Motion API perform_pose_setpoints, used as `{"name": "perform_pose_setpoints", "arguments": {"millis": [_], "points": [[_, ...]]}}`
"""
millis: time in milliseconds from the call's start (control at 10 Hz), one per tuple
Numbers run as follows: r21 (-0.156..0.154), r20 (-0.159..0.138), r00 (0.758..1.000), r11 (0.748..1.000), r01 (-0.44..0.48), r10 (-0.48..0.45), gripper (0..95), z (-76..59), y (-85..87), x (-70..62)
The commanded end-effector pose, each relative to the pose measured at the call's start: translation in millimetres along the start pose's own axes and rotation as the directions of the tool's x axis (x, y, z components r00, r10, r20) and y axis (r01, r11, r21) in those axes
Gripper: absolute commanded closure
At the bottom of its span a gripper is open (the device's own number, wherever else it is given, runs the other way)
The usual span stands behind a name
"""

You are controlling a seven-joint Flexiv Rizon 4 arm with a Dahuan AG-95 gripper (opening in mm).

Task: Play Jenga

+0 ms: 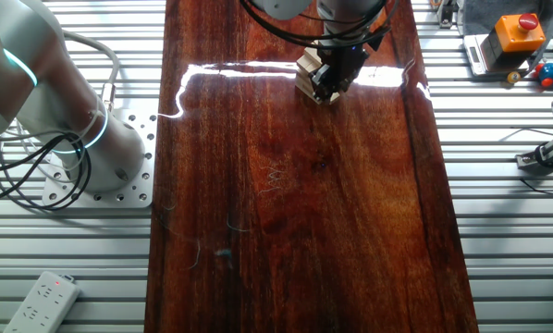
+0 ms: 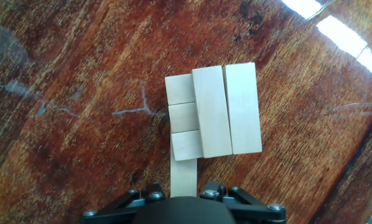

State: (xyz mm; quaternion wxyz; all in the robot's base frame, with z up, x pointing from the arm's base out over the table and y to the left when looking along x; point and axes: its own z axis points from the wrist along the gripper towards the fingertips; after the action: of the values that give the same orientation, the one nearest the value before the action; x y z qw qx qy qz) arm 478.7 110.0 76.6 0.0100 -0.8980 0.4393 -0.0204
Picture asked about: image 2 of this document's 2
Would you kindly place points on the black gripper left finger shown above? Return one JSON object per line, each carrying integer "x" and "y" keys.
{"x": 133, "y": 199}

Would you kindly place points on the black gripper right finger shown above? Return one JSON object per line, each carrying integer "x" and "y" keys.
{"x": 235, "y": 199}

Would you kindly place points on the pale wooden Jenga block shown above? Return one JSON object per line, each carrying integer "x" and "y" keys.
{"x": 179, "y": 89}
{"x": 183, "y": 117}
{"x": 183, "y": 177}
{"x": 187, "y": 145}
{"x": 211, "y": 112}
{"x": 242, "y": 109}

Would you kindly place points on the dark red wooden board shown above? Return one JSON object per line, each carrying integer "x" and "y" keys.
{"x": 80, "y": 124}

